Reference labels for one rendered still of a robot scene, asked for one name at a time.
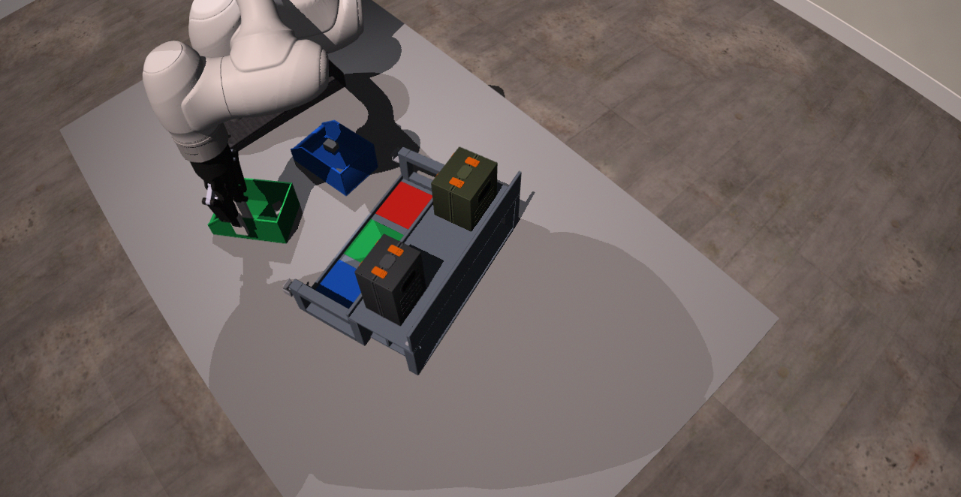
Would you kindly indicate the green bin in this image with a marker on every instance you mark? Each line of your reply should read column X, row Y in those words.
column 262, row 194

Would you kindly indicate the black case with orange latches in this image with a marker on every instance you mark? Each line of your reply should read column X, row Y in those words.
column 391, row 279

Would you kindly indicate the blue bin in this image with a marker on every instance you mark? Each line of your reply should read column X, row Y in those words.
column 355, row 167

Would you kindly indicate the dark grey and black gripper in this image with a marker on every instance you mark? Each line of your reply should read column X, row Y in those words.
column 220, row 189

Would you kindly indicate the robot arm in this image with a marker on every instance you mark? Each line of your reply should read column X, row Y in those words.
column 267, row 69

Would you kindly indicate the black metal shelf rack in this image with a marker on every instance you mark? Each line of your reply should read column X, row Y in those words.
column 454, row 261

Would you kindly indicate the olive green tool case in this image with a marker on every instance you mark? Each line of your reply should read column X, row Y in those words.
column 464, row 188

